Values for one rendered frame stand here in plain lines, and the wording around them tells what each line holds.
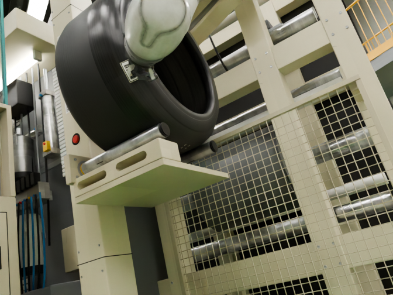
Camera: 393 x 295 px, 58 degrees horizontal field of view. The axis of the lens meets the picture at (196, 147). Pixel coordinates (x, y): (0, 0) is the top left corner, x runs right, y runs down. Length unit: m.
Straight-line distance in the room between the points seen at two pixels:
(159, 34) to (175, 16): 0.04
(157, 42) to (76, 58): 0.54
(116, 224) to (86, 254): 0.14
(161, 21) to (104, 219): 0.82
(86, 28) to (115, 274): 0.76
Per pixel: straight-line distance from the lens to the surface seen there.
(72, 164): 1.19
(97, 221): 1.23
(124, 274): 1.26
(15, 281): 1.35
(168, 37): 0.59
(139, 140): 1.03
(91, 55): 1.07
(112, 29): 1.06
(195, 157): 1.25
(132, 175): 1.00
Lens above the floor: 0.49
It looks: 20 degrees up
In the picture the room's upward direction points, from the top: 14 degrees counter-clockwise
